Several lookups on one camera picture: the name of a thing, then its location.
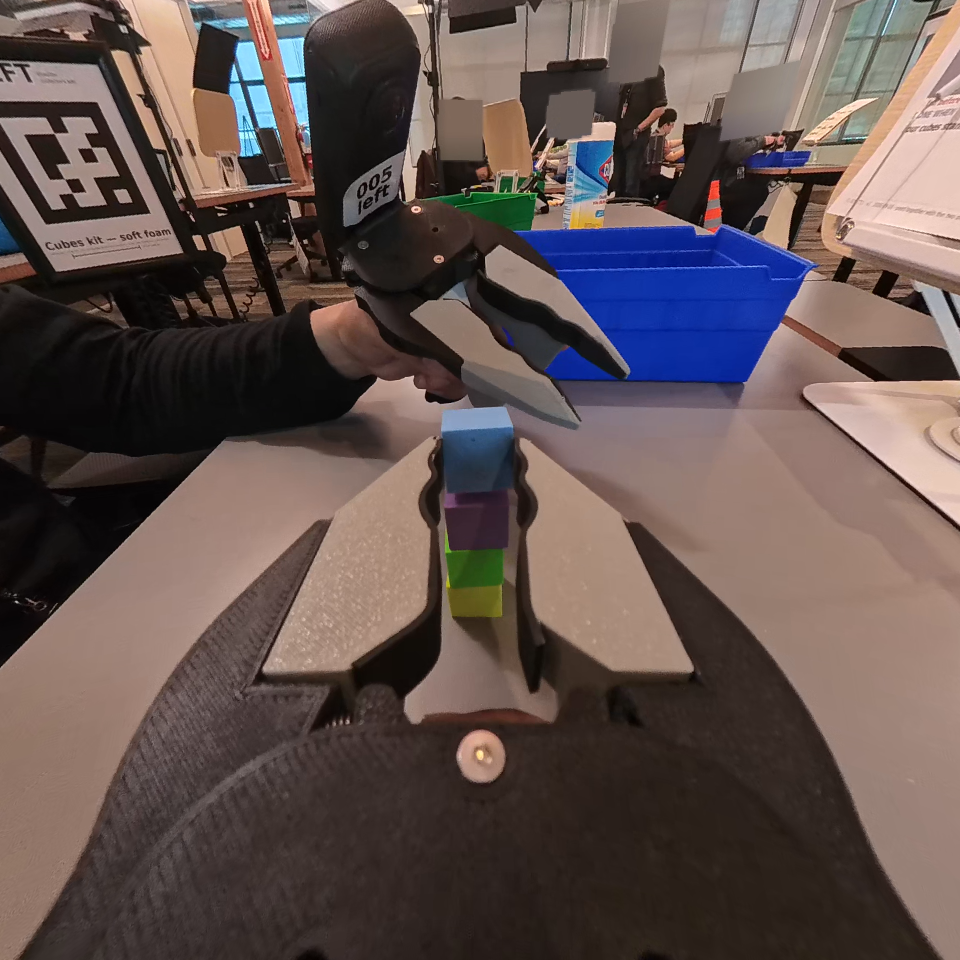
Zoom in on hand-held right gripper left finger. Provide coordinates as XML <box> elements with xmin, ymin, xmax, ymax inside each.
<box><xmin>261</xmin><ymin>437</ymin><xmax>445</xmax><ymax>697</ymax></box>

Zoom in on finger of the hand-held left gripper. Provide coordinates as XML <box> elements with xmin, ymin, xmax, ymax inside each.
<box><xmin>471</xmin><ymin>243</ymin><xmax>632</xmax><ymax>381</ymax></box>
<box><xmin>411</xmin><ymin>296</ymin><xmax>584</xmax><ymax>431</ymax></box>

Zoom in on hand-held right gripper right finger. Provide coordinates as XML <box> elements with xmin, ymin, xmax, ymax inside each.
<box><xmin>516</xmin><ymin>437</ymin><xmax>697</xmax><ymax>693</ymax></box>

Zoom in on blue foam cube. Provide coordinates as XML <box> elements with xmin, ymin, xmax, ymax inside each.
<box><xmin>441</xmin><ymin>407</ymin><xmax>517</xmax><ymax>494</ymax></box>

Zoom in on yellow foam cube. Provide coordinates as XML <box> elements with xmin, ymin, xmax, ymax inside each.
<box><xmin>447</xmin><ymin>581</ymin><xmax>504</xmax><ymax>618</ymax></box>

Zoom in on green foam cube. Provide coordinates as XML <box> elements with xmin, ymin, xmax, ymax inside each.
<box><xmin>444</xmin><ymin>528</ymin><xmax>505</xmax><ymax>588</ymax></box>

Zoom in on purple foam cube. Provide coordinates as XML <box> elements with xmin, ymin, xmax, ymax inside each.
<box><xmin>444</xmin><ymin>487</ymin><xmax>511</xmax><ymax>552</ymax></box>

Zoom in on person's left forearm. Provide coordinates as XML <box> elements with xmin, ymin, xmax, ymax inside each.
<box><xmin>0</xmin><ymin>283</ymin><xmax>378</xmax><ymax>456</ymax></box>

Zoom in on person's left hand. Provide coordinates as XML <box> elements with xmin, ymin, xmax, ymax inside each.
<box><xmin>309</xmin><ymin>298</ymin><xmax>468</xmax><ymax>404</ymax></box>

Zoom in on wooden diagonal beam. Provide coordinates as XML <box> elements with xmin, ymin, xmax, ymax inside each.
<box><xmin>243</xmin><ymin>0</ymin><xmax>312</xmax><ymax>189</ymax></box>

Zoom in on green plastic bin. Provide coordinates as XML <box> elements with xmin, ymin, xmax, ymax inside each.
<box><xmin>431</xmin><ymin>191</ymin><xmax>540</xmax><ymax>231</ymax></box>

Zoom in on yellow-blue wipes canister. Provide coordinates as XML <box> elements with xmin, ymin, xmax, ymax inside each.
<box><xmin>562</xmin><ymin>123</ymin><xmax>618</xmax><ymax>230</ymax></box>

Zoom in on rounded wooden board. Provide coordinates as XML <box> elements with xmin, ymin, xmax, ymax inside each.
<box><xmin>191</xmin><ymin>87</ymin><xmax>243</xmax><ymax>160</ymax></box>
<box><xmin>482</xmin><ymin>99</ymin><xmax>535</xmax><ymax>179</ymax></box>

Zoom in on black square panel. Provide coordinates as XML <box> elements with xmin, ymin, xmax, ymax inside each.
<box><xmin>192</xmin><ymin>22</ymin><xmax>241</xmax><ymax>95</ymax></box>

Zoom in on black studio light panel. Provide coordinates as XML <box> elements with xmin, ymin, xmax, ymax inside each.
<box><xmin>447</xmin><ymin>0</ymin><xmax>543</xmax><ymax>35</ymax></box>

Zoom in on wooden desk black legs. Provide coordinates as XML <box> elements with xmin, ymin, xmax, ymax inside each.
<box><xmin>180</xmin><ymin>182</ymin><xmax>318</xmax><ymax>301</ymax></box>

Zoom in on black screen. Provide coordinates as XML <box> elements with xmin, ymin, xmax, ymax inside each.
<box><xmin>519</xmin><ymin>58</ymin><xmax>612</xmax><ymax>145</ymax></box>

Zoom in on white folded sign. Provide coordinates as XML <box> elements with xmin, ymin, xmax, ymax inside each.
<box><xmin>753</xmin><ymin>183</ymin><xmax>801</xmax><ymax>250</ymax></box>

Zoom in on black easel stand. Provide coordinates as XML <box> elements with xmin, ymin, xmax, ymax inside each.
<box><xmin>97</xmin><ymin>251</ymin><xmax>290</xmax><ymax>329</ymax></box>

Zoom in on framed marker sign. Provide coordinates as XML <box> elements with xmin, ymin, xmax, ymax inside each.
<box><xmin>0</xmin><ymin>37</ymin><xmax>200</xmax><ymax>285</ymax></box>

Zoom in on white document stand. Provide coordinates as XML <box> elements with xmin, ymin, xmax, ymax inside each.
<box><xmin>821</xmin><ymin>7</ymin><xmax>960</xmax><ymax>294</ymax></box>
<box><xmin>802</xmin><ymin>225</ymin><xmax>960</xmax><ymax>526</ymax></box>

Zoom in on person's dark clothing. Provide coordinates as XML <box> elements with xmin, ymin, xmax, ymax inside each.
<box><xmin>0</xmin><ymin>450</ymin><xmax>219</xmax><ymax>669</ymax></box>

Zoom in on white instruction sheet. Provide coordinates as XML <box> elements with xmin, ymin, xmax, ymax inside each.
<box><xmin>828</xmin><ymin>30</ymin><xmax>960</xmax><ymax>243</ymax></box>

